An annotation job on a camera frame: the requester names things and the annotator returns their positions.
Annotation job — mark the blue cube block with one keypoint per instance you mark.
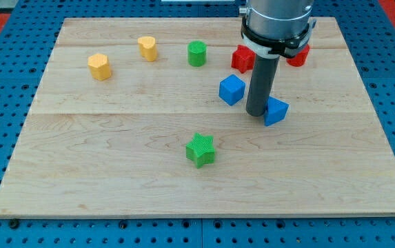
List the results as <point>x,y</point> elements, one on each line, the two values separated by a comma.
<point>231,89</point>

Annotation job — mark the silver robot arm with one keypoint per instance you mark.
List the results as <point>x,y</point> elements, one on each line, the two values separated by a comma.
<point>272,28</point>

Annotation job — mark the blue triangle block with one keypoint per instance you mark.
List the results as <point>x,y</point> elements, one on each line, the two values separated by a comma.
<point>275,111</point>

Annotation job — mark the green star block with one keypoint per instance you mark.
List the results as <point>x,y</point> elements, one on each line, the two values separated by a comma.
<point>200,150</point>

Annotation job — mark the wooden board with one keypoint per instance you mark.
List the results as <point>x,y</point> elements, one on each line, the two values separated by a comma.
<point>116,148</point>

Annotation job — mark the green cylinder block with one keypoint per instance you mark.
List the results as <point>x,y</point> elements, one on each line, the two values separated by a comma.
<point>197,53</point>

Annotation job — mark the red star block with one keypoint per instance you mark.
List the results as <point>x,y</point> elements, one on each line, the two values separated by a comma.
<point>243,59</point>

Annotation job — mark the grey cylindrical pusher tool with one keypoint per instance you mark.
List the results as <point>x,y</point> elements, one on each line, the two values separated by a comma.
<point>262,78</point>

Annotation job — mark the yellow heart block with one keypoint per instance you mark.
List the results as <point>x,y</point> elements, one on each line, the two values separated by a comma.
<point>147,48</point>

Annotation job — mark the yellow hexagon block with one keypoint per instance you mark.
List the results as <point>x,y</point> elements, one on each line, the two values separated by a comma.
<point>99,66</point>

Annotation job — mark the red round block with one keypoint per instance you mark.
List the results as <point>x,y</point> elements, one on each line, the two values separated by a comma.
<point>300,59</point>

